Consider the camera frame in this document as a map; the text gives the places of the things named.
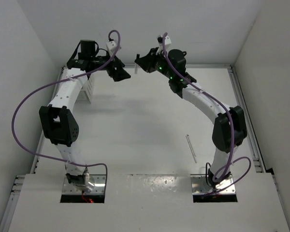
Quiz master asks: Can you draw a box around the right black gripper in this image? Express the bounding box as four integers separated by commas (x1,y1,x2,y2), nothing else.
136,47,174,80

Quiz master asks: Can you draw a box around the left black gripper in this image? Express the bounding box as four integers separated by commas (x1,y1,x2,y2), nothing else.
90,50,130,81

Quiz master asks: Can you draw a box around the black clear mascara tube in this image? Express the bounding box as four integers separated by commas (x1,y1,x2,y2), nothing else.
134,54,140,74

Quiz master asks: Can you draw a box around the thin clear silver stick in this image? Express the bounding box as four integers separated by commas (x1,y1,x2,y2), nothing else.
186,134,197,163

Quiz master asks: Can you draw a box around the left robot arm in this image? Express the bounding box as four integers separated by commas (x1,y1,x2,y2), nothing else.
39,39,130,188

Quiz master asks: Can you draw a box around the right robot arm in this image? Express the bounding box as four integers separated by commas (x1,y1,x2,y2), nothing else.
135,48,247,187

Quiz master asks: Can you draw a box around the white two-slot organizer box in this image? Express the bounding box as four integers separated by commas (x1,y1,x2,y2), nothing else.
77,74,95,104

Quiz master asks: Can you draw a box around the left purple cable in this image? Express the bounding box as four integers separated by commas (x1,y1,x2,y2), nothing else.
11,30,108,176

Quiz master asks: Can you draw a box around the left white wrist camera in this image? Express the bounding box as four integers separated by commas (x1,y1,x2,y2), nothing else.
106,41,117,56

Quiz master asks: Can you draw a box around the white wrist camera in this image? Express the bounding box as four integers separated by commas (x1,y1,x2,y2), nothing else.
106,41,117,56
157,35,172,49

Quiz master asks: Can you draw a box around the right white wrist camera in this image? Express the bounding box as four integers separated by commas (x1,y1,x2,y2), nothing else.
157,35,172,49

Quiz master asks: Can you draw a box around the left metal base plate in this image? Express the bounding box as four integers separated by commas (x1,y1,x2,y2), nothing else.
61,174,105,195

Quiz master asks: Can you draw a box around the metal base plate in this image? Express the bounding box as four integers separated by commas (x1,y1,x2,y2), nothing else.
191,174,236,195
61,174,105,195

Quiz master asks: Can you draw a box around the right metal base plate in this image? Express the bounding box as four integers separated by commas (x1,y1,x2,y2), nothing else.
191,174,236,195

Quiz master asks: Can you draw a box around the aluminium frame rail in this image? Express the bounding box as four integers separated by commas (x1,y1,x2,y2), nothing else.
228,66,266,173

